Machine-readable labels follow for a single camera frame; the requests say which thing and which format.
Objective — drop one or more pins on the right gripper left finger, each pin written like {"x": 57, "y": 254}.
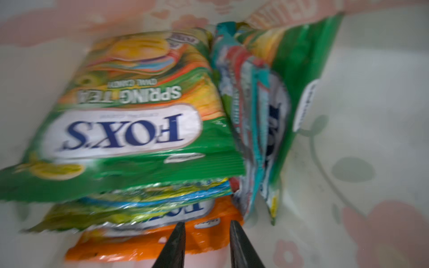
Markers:
{"x": 173, "y": 252}

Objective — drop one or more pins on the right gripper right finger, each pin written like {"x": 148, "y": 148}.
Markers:
{"x": 243, "y": 254}

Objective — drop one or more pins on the yellow green Fox's candy bag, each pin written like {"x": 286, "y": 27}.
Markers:
{"x": 136, "y": 205}

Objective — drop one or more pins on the white floral paper bag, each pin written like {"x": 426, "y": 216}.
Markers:
{"x": 356, "y": 179}

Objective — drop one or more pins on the green Fox's spring tea bag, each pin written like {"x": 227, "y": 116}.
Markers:
{"x": 141, "y": 110}

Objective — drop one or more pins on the teal Fox's candy bag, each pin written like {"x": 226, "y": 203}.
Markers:
{"x": 253, "y": 98}

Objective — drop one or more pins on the orange Fox's candy bag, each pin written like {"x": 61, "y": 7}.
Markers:
{"x": 207, "y": 226}

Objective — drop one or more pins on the green candy bag in bag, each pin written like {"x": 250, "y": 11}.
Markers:
{"x": 296, "y": 57}

